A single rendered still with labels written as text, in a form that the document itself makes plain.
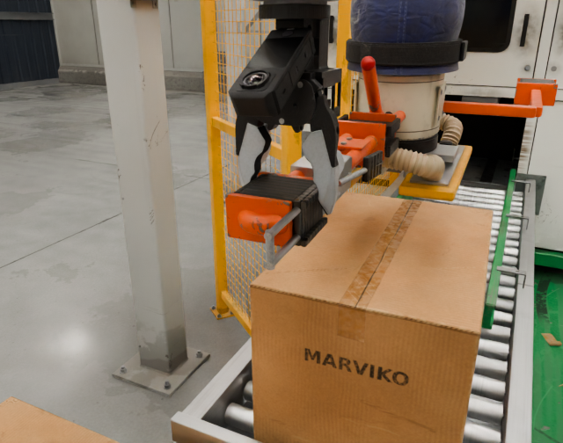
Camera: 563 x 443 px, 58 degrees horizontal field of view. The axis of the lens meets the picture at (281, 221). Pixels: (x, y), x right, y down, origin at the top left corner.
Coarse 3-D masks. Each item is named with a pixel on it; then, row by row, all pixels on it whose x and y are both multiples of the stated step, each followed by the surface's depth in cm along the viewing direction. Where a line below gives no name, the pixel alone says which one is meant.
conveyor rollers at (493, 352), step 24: (480, 192) 270; (504, 192) 273; (504, 264) 195; (504, 288) 173; (504, 312) 158; (480, 336) 151; (504, 336) 148; (480, 360) 136; (504, 360) 142; (480, 384) 128; (504, 384) 127; (240, 408) 119; (480, 408) 120; (480, 432) 112
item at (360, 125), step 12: (348, 120) 86; (360, 120) 86; (372, 120) 86; (384, 120) 86; (396, 120) 82; (348, 132) 81; (360, 132) 80; (372, 132) 79; (384, 132) 79; (384, 144) 80; (396, 144) 84
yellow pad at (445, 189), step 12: (444, 144) 110; (456, 156) 108; (468, 156) 111; (456, 168) 102; (408, 180) 96; (420, 180) 94; (444, 180) 94; (456, 180) 96; (408, 192) 93; (420, 192) 92; (432, 192) 91; (444, 192) 91; (456, 192) 93
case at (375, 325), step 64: (320, 256) 103; (384, 256) 103; (448, 256) 104; (256, 320) 95; (320, 320) 89; (384, 320) 84; (448, 320) 81; (256, 384) 100; (320, 384) 94; (384, 384) 88; (448, 384) 83
